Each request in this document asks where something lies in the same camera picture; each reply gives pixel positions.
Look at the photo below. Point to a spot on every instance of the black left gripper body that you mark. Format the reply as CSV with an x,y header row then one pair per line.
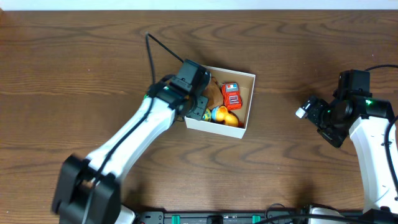
x,y
200,107

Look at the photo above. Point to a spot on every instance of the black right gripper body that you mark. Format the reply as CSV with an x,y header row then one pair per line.
x,y
326,120

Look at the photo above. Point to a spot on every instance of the yellow ball blue letters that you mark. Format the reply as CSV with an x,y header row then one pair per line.
x,y
207,115

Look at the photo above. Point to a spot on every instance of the brown plush capybara toy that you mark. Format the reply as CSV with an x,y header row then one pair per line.
x,y
213,93

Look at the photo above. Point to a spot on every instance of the orange rubber duck blue cap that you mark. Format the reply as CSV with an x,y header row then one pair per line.
x,y
222,115

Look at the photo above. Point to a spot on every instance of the red toy car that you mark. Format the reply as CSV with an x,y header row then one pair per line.
x,y
231,96

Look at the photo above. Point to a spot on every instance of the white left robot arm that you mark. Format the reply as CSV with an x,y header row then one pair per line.
x,y
89,190

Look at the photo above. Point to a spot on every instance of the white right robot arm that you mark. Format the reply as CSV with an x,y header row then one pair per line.
x,y
370,124

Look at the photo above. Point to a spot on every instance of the white open cardboard box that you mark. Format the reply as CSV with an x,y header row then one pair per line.
x,y
246,83

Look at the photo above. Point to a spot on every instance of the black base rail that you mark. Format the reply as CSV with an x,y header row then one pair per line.
x,y
276,213

